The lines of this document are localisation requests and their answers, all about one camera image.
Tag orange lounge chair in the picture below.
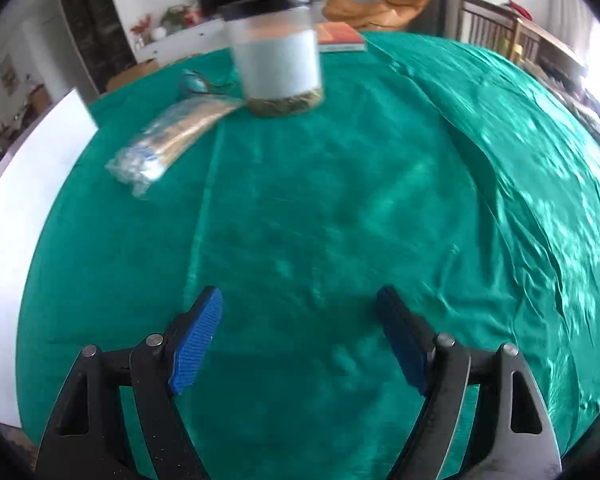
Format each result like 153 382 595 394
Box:
322 0 437 32

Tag wooden crib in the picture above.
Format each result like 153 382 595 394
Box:
457 0 588 78

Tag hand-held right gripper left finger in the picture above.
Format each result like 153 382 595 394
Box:
34 286 224 480

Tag dark tall cabinet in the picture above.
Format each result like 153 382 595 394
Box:
55 0 138 96

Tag green plant with red flowers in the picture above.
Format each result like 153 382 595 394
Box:
161 4 203 31

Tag white television cabinet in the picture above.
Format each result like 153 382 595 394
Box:
134 15 231 66

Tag framed wall picture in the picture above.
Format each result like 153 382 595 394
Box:
0 55 20 93

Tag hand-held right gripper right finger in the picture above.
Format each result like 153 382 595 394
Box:
375 286 563 480

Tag green satin tablecloth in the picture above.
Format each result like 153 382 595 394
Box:
15 30 600 480

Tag white curtain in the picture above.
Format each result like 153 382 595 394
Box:
545 0 596 56

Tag orange book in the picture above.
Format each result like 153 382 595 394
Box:
316 22 368 54

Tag teal pendant with cord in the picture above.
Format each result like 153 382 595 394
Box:
180 70 236 98

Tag clear jar with black lid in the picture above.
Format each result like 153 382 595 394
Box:
219 0 326 118

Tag red flowers in vase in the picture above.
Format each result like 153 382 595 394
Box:
130 14 153 48

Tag white box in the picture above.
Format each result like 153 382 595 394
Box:
0 87 100 428

